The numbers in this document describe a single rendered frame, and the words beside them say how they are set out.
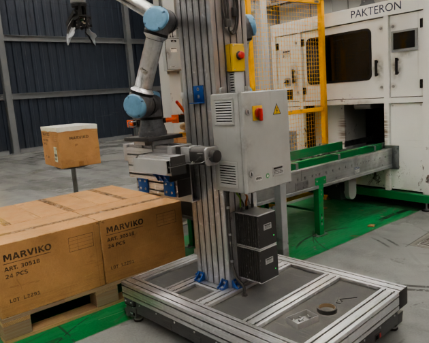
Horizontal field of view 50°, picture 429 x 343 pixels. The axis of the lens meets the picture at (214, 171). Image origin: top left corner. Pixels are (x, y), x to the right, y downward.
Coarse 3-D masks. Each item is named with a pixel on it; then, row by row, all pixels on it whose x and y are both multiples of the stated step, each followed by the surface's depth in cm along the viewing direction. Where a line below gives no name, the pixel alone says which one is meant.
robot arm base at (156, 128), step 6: (144, 120) 241; (150, 120) 240; (156, 120) 241; (162, 120) 245; (144, 126) 241; (150, 126) 240; (156, 126) 240; (162, 126) 243; (138, 132) 245; (144, 132) 240; (150, 132) 239; (156, 132) 240; (162, 132) 242
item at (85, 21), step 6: (72, 6) 229; (78, 6) 228; (84, 6) 229; (78, 12) 229; (84, 12) 228; (72, 18) 232; (78, 18) 227; (84, 18) 229; (90, 18) 231; (78, 24) 228; (84, 24) 230; (90, 24) 231
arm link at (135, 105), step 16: (144, 16) 215; (160, 16) 214; (144, 32) 219; (160, 32) 217; (144, 48) 221; (160, 48) 222; (144, 64) 222; (144, 80) 224; (128, 96) 224; (144, 96) 225; (128, 112) 227; (144, 112) 227
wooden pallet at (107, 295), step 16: (96, 288) 277; (112, 288) 284; (48, 304) 259; (96, 304) 279; (112, 304) 285; (0, 320) 246; (16, 320) 249; (48, 320) 267; (64, 320) 266; (0, 336) 253; (16, 336) 249
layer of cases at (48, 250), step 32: (96, 192) 362; (128, 192) 353; (0, 224) 284; (32, 224) 278; (64, 224) 272; (96, 224) 274; (128, 224) 287; (160, 224) 302; (0, 256) 241; (32, 256) 251; (64, 256) 263; (96, 256) 275; (128, 256) 289; (160, 256) 304; (0, 288) 242; (32, 288) 253; (64, 288) 264
